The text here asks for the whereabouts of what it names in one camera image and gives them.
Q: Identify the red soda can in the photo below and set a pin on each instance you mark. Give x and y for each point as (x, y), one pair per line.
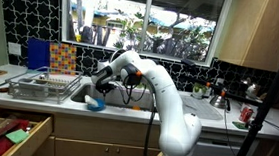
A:
(246, 114)

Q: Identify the blue cutting board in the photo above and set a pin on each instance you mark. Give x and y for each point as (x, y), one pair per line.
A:
(37, 53)

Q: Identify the stainless steel sink basin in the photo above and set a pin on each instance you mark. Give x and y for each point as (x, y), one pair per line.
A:
(84, 97)

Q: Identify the wooden base cabinet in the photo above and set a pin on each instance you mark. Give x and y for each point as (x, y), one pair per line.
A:
(101, 132)

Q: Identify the orange round object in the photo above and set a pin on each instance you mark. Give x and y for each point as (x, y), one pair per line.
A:
(136, 107)

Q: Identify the green sponge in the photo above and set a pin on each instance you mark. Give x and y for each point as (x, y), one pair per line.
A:
(17, 136)

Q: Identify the blue dish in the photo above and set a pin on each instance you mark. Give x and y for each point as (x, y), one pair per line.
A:
(98, 105)

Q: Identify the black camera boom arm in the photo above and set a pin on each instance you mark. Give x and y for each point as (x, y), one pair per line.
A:
(235, 96)

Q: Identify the white scrubber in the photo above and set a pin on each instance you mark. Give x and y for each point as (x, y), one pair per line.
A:
(90, 100)

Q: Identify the curved steel kitchen faucet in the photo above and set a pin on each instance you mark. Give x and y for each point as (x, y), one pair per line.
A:
(114, 54)

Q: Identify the white dishwasher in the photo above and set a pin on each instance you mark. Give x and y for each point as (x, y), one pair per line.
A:
(220, 151)

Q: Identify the open wooden drawer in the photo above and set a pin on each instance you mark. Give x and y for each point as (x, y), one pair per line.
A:
(30, 143)

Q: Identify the silver metal kettle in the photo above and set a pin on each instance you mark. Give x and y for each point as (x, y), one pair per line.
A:
(218, 101)

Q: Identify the white wall switch plate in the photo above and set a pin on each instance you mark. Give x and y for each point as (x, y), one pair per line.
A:
(14, 48)

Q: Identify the wooden wall cabinet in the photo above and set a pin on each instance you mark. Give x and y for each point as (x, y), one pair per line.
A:
(267, 31)

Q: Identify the multicoloured checkered board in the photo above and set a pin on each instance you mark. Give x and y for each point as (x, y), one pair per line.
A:
(62, 58)

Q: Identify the small green cloth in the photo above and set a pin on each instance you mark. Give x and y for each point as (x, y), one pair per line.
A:
(239, 125)

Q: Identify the metal cabinet knob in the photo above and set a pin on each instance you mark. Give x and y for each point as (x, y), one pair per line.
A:
(107, 149)
(117, 150)

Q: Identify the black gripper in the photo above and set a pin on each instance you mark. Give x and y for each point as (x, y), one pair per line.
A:
(105, 87)

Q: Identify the white cat figurine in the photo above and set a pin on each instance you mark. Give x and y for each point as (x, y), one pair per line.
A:
(252, 90)

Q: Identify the black tripod pole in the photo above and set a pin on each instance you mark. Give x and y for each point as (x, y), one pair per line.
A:
(264, 111)

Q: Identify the kitchen window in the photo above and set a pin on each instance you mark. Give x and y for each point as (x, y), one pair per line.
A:
(100, 18)

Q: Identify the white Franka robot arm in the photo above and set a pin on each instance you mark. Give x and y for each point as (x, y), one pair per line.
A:
(168, 97)

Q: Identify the potted plant in cup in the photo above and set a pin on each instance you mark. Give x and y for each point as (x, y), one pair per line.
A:
(199, 91)

